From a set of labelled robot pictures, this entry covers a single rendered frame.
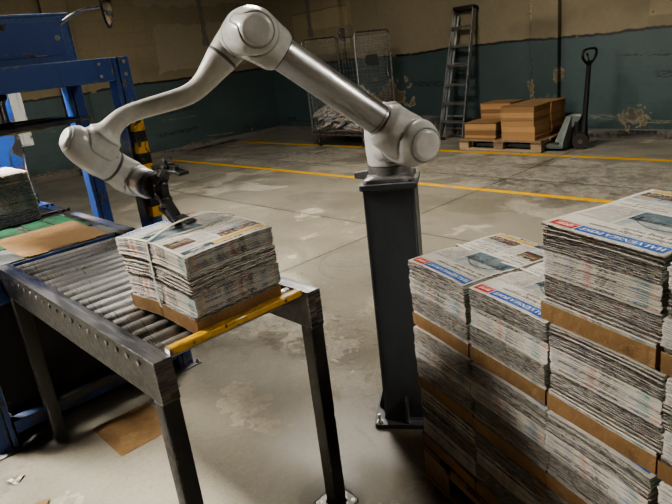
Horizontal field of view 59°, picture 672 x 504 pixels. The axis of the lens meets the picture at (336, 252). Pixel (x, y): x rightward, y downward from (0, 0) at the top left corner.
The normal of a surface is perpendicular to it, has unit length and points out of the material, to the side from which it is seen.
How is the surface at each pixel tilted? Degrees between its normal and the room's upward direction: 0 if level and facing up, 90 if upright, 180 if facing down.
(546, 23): 90
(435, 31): 90
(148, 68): 90
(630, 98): 90
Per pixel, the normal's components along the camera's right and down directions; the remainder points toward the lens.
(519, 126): -0.73, 0.30
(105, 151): 0.66, 0.34
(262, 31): 0.23, 0.22
